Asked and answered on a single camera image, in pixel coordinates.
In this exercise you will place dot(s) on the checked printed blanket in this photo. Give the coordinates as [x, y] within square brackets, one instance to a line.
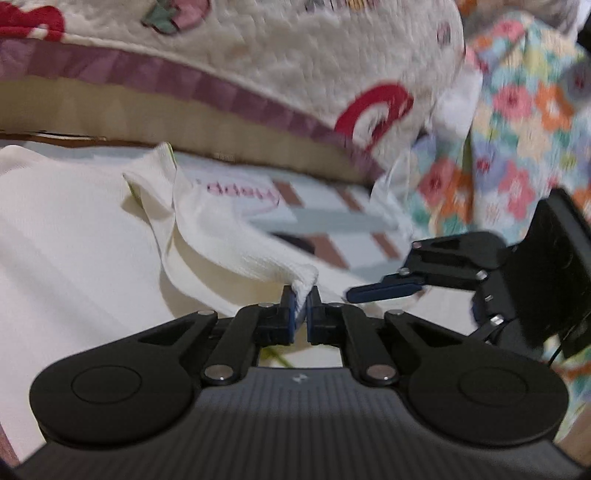
[323, 217]

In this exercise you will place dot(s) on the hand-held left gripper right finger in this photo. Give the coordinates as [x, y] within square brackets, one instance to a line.
[311, 318]

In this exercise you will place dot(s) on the white waffle-knit shirt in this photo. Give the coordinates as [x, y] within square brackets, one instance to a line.
[92, 240]

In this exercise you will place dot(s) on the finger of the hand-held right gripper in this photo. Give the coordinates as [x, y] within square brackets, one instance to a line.
[383, 288]
[461, 251]

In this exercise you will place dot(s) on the quilted cover with red print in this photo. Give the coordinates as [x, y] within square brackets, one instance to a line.
[254, 55]

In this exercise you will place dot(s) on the tan mattress side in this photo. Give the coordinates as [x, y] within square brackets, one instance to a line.
[161, 115]

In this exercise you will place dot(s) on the floral patchwork blanket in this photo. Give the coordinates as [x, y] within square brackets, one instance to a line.
[512, 138]

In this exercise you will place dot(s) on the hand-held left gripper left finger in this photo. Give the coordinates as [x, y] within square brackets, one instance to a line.
[291, 314]

